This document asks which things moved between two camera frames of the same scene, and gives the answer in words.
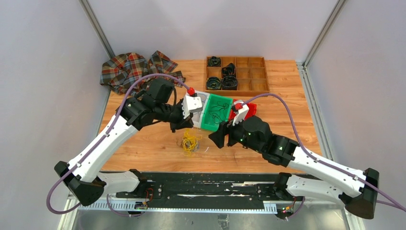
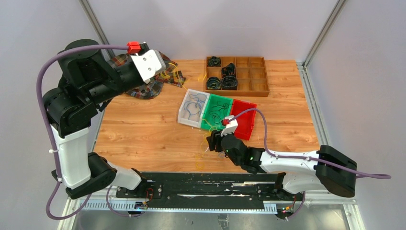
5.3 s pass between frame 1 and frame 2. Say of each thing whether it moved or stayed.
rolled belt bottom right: stayed
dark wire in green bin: stayed
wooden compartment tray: stayed
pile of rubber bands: moved
